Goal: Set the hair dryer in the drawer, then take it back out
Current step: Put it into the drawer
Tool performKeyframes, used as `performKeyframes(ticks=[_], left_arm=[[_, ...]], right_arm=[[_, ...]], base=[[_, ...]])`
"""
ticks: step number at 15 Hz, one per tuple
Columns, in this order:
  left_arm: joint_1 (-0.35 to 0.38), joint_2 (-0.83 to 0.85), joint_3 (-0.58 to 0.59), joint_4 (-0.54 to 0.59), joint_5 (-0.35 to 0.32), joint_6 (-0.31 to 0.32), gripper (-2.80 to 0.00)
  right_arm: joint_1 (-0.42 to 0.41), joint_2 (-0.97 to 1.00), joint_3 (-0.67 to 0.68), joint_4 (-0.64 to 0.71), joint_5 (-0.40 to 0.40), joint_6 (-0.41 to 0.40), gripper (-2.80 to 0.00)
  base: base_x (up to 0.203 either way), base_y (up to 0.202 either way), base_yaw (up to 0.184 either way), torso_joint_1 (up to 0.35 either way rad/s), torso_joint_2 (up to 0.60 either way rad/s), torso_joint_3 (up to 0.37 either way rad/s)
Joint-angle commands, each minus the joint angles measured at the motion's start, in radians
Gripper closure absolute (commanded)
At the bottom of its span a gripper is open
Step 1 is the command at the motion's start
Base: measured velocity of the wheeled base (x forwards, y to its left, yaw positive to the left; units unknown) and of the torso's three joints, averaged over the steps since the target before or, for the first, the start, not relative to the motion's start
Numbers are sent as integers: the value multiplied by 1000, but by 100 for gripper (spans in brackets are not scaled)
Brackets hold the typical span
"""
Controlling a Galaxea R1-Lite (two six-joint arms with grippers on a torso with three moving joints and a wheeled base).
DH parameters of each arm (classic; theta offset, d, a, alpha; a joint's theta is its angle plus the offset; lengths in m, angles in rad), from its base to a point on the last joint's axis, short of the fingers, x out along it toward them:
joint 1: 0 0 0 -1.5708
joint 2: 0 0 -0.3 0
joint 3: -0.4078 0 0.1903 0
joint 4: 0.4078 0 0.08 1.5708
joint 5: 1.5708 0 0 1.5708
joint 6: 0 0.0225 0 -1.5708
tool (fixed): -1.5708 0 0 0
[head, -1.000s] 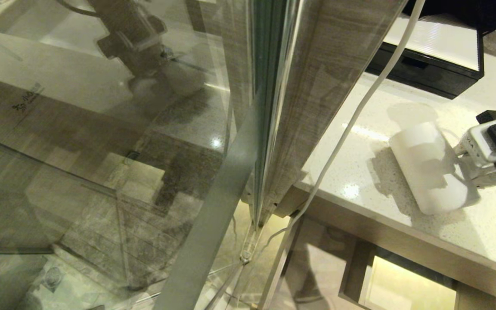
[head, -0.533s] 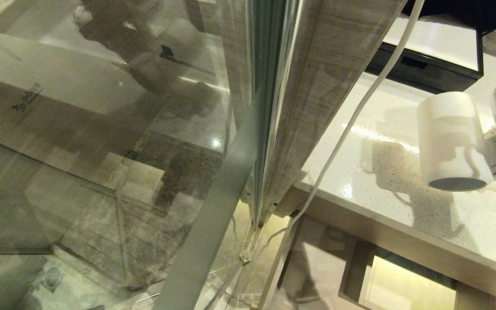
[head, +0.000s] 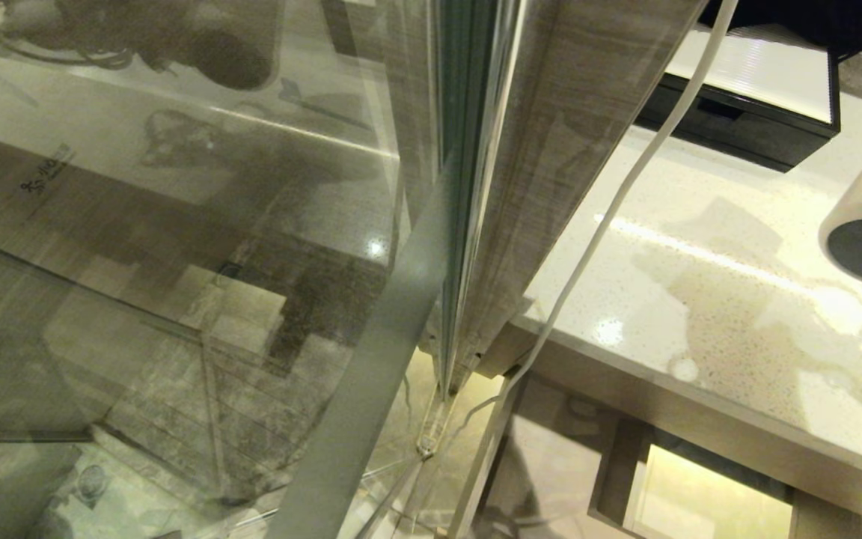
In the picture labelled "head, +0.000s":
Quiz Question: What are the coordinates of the white power cable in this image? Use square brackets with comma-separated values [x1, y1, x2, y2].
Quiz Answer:
[446, 0, 740, 539]

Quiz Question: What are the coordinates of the wood grain wall panel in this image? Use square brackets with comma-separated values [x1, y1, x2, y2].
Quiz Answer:
[447, 0, 710, 394]

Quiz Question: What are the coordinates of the open wooden drawer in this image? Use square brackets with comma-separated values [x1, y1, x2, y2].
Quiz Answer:
[587, 416, 800, 539]

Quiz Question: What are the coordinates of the glass sliding door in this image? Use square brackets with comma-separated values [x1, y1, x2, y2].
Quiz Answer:
[0, 0, 529, 539]

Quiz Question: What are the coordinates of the wooden vanity cabinet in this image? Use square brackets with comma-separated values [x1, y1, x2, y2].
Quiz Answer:
[476, 318, 862, 539]

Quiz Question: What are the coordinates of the black box with white top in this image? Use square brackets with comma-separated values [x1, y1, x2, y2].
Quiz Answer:
[635, 22, 843, 174]

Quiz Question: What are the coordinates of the black bag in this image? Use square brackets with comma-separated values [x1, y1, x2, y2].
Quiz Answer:
[699, 0, 862, 59]

